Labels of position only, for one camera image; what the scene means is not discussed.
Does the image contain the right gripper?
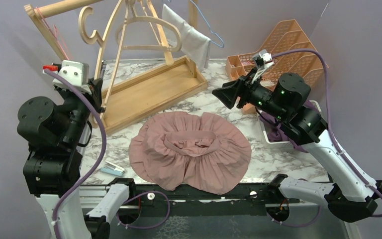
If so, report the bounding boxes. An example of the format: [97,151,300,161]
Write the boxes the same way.
[212,67,287,121]

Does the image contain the wooden hanger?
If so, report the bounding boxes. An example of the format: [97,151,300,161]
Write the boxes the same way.
[114,0,182,54]
[145,0,174,65]
[78,0,175,115]

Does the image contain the blue wire hanger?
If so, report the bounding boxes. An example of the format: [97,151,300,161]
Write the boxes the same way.
[162,0,225,48]

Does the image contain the purple garment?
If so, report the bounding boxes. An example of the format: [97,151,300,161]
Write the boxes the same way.
[256,110,308,153]

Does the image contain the white skirt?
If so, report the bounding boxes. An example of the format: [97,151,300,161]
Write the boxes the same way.
[162,4,211,70]

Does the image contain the pink skirt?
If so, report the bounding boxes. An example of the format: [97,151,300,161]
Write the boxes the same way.
[128,112,252,195]

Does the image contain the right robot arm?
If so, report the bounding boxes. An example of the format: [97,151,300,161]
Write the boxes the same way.
[212,73,382,223]

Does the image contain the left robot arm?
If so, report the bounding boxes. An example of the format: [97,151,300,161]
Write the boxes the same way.
[17,79,137,239]

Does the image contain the wooden clothes rack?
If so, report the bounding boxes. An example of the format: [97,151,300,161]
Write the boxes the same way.
[24,0,208,134]

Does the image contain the white perforated basket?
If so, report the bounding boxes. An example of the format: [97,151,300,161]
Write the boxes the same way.
[257,110,306,153]

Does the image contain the orange plastic desk organizer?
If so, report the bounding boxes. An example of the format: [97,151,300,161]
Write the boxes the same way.
[225,19,329,115]

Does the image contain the small white blue box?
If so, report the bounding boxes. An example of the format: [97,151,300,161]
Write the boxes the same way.
[99,160,126,177]

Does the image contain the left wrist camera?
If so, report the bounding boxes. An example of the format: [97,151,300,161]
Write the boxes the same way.
[42,60,92,95]

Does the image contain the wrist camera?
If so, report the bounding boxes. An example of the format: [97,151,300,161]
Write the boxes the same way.
[252,49,274,83]
[42,60,92,95]

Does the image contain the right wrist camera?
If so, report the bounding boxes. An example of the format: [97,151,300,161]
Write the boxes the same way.
[252,49,274,83]

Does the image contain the pink wire hanger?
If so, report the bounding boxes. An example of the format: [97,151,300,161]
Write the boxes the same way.
[35,7,70,60]

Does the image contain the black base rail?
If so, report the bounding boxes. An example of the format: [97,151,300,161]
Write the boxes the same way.
[119,182,285,217]

